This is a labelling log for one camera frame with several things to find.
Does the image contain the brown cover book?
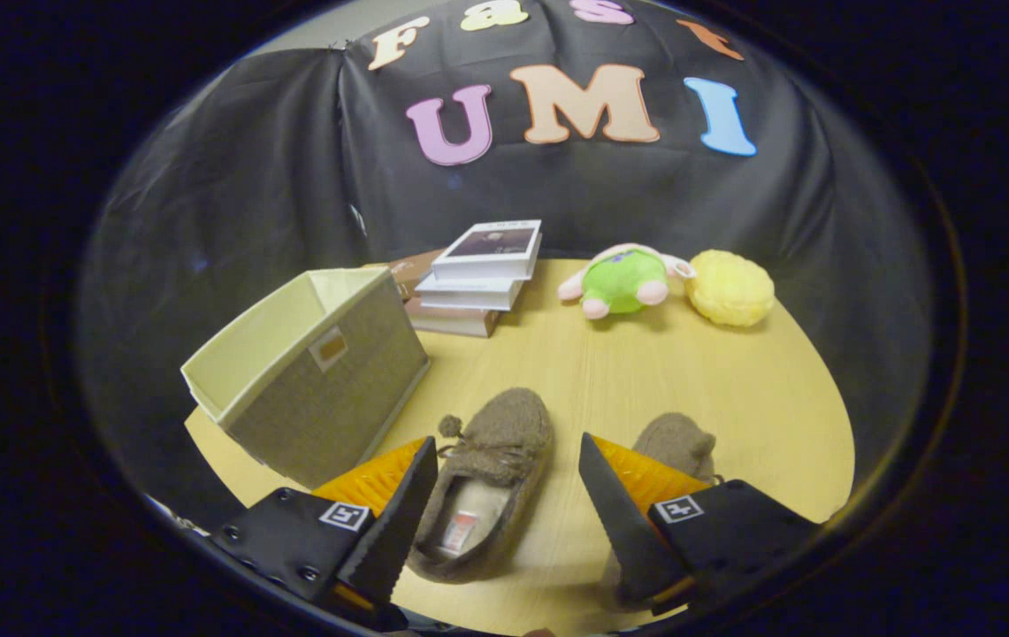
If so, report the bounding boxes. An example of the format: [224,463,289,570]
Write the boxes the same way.
[385,249,447,302]

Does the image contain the grey fabric storage box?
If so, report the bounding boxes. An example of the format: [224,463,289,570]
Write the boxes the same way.
[180,265,432,490]

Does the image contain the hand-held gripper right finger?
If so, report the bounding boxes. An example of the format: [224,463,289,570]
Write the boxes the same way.
[578,432,823,618]

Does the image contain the black backdrop cloth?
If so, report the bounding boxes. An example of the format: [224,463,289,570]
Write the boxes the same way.
[80,0,934,514]

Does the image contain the brown fuzzy slipper shoe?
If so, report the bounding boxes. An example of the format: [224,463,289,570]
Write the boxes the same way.
[407,387,555,585]
[600,412,719,611]

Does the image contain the green and pink plush toy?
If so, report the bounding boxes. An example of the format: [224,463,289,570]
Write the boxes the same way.
[557,243,698,320]

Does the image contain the yellow fluffy plush ball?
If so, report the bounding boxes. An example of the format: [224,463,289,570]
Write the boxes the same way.
[686,249,776,328]

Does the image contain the pinkish brown book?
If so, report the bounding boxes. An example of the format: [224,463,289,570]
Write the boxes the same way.
[404,296,501,339]

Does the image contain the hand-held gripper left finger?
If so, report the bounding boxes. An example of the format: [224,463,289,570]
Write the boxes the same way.
[208,435,440,611]

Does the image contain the plain white book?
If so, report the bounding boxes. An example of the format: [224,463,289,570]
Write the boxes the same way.
[416,274,527,312]

